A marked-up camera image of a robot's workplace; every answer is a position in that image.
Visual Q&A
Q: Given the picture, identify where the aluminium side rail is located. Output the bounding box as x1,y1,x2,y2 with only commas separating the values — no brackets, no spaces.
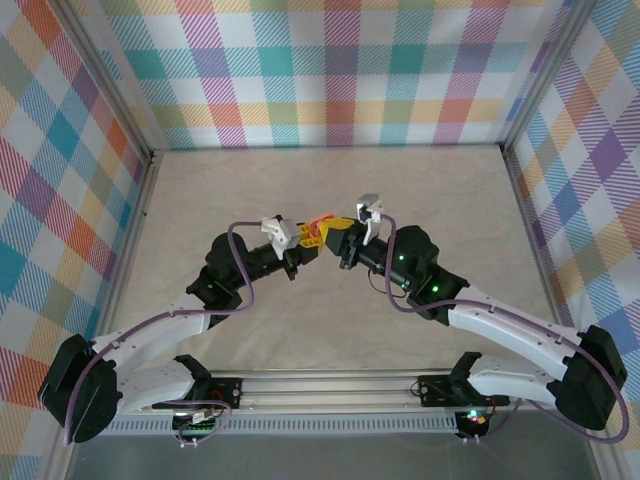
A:
501,147,576,331
97,149,164,341

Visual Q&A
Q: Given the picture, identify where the thin black cable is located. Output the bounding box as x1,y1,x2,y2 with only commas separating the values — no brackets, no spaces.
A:
366,267,401,302

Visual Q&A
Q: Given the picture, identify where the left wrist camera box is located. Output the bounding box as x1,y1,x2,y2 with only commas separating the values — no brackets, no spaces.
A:
259,214,301,252

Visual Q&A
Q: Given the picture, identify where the right electronics board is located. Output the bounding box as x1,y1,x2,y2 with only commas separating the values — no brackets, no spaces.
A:
457,408,490,440

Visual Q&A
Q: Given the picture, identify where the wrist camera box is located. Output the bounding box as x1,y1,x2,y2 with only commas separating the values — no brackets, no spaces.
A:
352,193,388,246
259,214,301,252

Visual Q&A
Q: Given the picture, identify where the aluminium frame post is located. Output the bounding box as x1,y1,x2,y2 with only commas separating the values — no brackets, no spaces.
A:
499,0,599,156
59,0,164,169

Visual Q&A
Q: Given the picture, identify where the pink earbud charging case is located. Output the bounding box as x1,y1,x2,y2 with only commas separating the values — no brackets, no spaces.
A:
305,213,333,240

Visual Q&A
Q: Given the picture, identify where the left electronics board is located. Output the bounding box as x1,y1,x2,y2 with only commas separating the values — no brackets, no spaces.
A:
172,410,224,437

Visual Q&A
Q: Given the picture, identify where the grey slotted cable duct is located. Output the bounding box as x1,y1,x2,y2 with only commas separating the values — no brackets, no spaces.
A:
79,418,459,436

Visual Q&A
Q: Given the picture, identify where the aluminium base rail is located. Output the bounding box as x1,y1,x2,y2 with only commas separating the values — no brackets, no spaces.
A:
114,368,556,417

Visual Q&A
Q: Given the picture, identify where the electronics board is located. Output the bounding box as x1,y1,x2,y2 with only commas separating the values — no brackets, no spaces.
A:
457,408,490,440
172,410,224,437

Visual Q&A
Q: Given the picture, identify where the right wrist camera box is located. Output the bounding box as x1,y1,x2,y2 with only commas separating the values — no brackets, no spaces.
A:
352,193,388,246

